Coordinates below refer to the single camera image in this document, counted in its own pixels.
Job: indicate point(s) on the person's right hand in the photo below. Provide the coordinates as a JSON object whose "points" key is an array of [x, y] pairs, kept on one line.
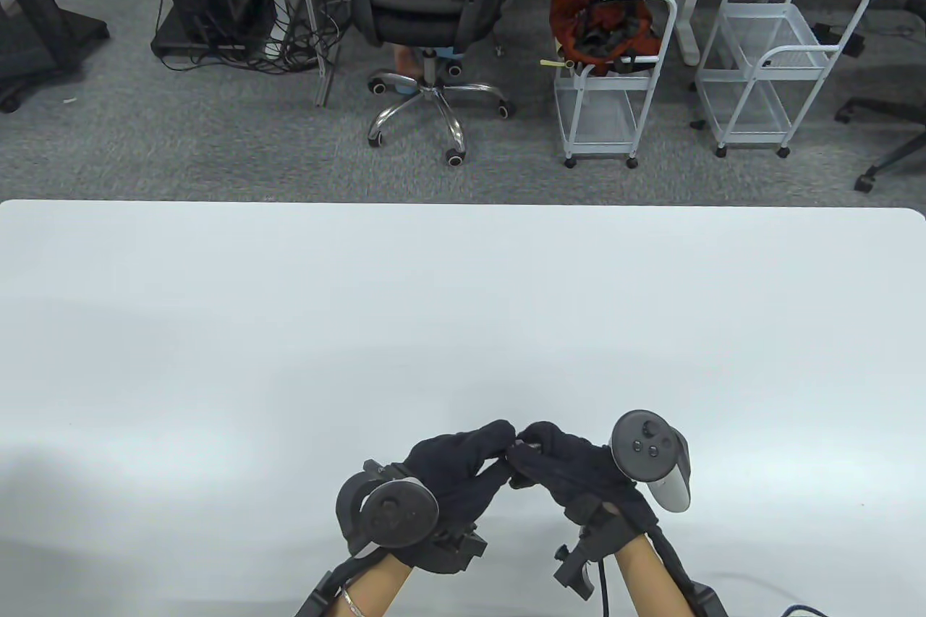
{"points": [[571, 465]]}

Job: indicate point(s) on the person's left hand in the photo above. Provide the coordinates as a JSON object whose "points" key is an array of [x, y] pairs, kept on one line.
{"points": [[463, 469]]}

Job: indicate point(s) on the person's left forearm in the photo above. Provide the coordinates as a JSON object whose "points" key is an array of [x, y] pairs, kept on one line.
{"points": [[380, 584]]}

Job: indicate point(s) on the person's right forearm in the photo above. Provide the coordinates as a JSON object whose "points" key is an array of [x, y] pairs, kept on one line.
{"points": [[647, 577]]}

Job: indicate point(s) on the grey handheld controller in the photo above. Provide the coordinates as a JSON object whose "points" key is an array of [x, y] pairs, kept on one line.
{"points": [[647, 447]]}

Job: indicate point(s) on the black wrist sensor pack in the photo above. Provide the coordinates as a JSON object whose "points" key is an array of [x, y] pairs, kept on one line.
{"points": [[707, 601], [317, 599]]}

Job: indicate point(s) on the red and black bag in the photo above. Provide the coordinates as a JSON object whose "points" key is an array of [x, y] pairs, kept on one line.
{"points": [[579, 16]]}

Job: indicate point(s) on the black office chair base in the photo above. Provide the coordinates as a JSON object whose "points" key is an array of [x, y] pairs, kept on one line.
{"points": [[890, 111]]}

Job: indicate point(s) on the black power adapter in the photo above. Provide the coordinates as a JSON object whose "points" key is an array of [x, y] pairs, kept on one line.
{"points": [[839, 38]]}

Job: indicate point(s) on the black wheeled monitor stand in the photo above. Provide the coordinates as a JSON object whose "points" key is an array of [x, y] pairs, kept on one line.
{"points": [[29, 16]]}

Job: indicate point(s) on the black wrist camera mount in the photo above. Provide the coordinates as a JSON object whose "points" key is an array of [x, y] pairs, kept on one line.
{"points": [[582, 563], [459, 550]]}

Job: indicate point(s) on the aluminium rig frame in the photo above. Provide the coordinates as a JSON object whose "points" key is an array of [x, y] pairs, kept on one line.
{"points": [[312, 9]]}

